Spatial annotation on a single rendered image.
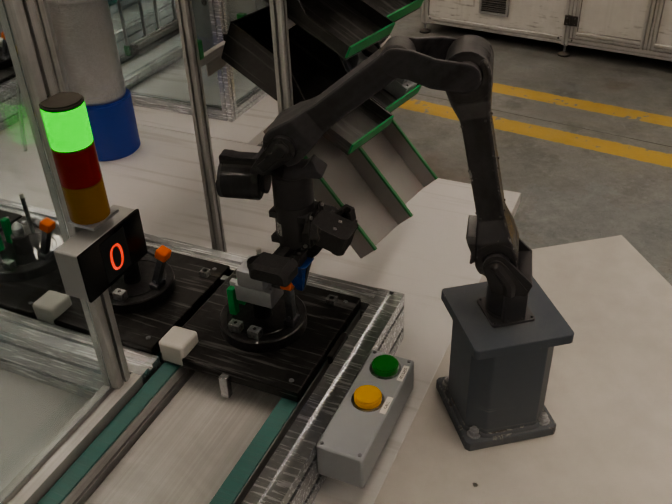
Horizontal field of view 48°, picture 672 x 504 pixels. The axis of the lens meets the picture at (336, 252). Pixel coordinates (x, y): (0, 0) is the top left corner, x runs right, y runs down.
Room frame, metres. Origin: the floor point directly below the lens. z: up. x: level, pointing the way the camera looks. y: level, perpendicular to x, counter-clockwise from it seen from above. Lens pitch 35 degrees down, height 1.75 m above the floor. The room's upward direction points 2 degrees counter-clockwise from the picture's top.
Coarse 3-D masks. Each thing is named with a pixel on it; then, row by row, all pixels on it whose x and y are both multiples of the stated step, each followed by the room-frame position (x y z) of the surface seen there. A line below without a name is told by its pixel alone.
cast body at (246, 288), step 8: (248, 256) 0.97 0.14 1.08; (256, 256) 0.95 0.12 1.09; (248, 264) 0.93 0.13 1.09; (240, 272) 0.93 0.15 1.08; (248, 272) 0.93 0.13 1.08; (232, 280) 0.96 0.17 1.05; (240, 280) 0.93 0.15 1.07; (248, 280) 0.92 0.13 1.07; (256, 280) 0.92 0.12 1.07; (240, 288) 0.93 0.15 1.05; (248, 288) 0.93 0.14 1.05; (256, 288) 0.92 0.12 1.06; (264, 288) 0.92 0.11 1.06; (272, 288) 0.92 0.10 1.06; (240, 296) 0.93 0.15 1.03; (248, 296) 0.93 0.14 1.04; (256, 296) 0.92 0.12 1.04; (264, 296) 0.91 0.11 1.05; (272, 296) 0.91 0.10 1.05; (280, 296) 0.94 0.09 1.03; (256, 304) 0.92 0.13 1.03; (264, 304) 0.91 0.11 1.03; (272, 304) 0.91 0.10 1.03
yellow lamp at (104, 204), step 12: (72, 192) 0.80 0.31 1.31; (84, 192) 0.80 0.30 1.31; (96, 192) 0.81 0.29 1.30; (72, 204) 0.80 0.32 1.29; (84, 204) 0.80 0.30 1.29; (96, 204) 0.80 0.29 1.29; (108, 204) 0.82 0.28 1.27; (72, 216) 0.80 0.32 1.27; (84, 216) 0.80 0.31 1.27; (96, 216) 0.80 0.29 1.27
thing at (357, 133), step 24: (240, 24) 1.25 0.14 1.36; (264, 24) 1.31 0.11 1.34; (240, 48) 1.22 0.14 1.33; (264, 48) 1.19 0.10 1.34; (312, 48) 1.29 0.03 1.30; (240, 72) 1.22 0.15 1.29; (264, 72) 1.19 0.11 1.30; (312, 72) 1.28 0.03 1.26; (336, 72) 1.26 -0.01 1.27; (312, 96) 1.21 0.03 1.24; (360, 120) 1.19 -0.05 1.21; (384, 120) 1.20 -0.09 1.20; (336, 144) 1.11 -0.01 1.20; (360, 144) 1.12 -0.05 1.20
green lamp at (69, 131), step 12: (84, 108) 0.82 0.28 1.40; (48, 120) 0.80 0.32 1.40; (60, 120) 0.80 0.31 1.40; (72, 120) 0.80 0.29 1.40; (84, 120) 0.81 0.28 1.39; (48, 132) 0.80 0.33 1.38; (60, 132) 0.80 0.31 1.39; (72, 132) 0.80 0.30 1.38; (84, 132) 0.81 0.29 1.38; (60, 144) 0.80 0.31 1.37; (72, 144) 0.80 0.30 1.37; (84, 144) 0.81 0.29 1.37
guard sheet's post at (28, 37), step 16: (16, 0) 0.82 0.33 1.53; (32, 0) 0.84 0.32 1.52; (16, 16) 0.82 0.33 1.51; (32, 16) 0.83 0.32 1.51; (16, 32) 0.82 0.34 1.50; (32, 32) 0.83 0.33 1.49; (32, 48) 0.82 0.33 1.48; (32, 64) 0.82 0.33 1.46; (48, 64) 0.84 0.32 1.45; (32, 80) 0.82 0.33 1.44; (48, 80) 0.83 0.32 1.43; (32, 96) 0.82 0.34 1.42; (48, 144) 0.82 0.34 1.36; (48, 160) 0.83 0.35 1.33; (64, 208) 0.82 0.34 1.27; (96, 304) 0.82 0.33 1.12; (96, 320) 0.82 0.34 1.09; (112, 320) 0.83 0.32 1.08; (112, 336) 0.84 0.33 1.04; (112, 352) 0.82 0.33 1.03; (112, 368) 0.82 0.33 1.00; (112, 384) 0.82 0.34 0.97
